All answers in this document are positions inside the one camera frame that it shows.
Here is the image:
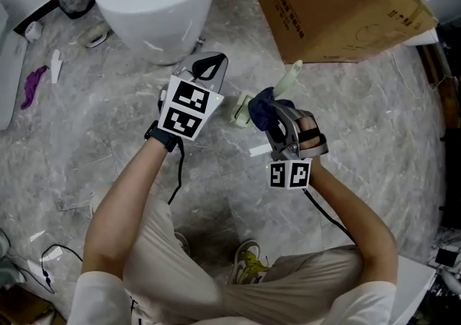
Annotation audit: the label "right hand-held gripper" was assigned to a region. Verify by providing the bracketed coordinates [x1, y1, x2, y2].
[265, 102, 330, 191]

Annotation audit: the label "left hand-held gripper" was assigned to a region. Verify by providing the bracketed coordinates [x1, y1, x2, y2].
[157, 50, 229, 142]

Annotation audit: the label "dark blue cloth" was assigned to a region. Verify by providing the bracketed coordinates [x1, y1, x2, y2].
[247, 86, 297, 133]

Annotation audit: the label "pale green floor brush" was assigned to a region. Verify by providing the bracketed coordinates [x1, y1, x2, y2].
[229, 59, 304, 129]

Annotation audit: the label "person's right forearm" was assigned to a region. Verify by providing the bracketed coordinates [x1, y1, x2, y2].
[309, 157, 399, 287]

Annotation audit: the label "person's left forearm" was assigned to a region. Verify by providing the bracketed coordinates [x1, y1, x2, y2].
[81, 135, 170, 281]

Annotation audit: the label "white toilet with raised lid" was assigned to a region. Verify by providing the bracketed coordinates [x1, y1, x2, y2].
[92, 0, 220, 66]

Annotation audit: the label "person's right hand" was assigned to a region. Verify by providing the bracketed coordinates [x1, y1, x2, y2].
[298, 115, 323, 151]

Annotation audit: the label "white floor strip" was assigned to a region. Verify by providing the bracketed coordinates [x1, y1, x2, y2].
[249, 143, 272, 158]

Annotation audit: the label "clear tape roll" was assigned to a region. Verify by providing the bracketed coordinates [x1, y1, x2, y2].
[77, 22, 111, 49]

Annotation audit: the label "large brown cardboard box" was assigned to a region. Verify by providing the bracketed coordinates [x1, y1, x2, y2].
[240, 0, 439, 64]

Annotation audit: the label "person's right shoe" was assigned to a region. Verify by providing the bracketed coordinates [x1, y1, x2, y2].
[228, 239, 269, 285]

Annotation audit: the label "person's shoe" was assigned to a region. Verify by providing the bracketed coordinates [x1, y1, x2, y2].
[174, 231, 191, 256]
[228, 239, 269, 285]

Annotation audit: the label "white paper piece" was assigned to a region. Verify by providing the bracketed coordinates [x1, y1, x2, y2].
[50, 48, 63, 85]

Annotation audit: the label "person's left shoe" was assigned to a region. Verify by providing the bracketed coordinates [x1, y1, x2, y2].
[174, 231, 191, 256]

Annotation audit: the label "brown wooden step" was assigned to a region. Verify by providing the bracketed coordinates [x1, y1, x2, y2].
[416, 42, 461, 130]

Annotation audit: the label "purple cloth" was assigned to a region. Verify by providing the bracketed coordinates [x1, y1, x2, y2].
[20, 65, 50, 111]

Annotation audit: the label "person's beige trousers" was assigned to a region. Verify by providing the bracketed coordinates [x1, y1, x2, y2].
[89, 182, 363, 325]

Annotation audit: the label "white rectangular basin panel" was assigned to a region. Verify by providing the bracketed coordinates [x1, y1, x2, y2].
[390, 254, 437, 325]

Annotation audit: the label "person's white shirt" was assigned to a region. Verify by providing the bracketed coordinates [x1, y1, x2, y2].
[67, 271, 397, 325]

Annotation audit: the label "open brown cardboard carton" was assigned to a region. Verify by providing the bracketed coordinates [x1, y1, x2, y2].
[0, 285, 68, 325]

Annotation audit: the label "black wrist strap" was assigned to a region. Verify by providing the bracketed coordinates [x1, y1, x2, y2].
[143, 120, 179, 153]

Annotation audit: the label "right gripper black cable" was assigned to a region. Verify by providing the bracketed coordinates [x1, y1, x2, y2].
[302, 188, 357, 245]

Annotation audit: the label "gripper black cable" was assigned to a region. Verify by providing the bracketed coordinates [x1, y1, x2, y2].
[167, 139, 185, 205]
[302, 188, 357, 245]

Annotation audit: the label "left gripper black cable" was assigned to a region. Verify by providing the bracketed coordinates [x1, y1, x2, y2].
[167, 139, 185, 205]

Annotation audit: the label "thin white cable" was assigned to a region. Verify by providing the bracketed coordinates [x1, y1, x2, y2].
[390, 49, 458, 101]

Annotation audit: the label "black plug cable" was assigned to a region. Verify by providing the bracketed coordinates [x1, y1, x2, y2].
[40, 243, 84, 295]

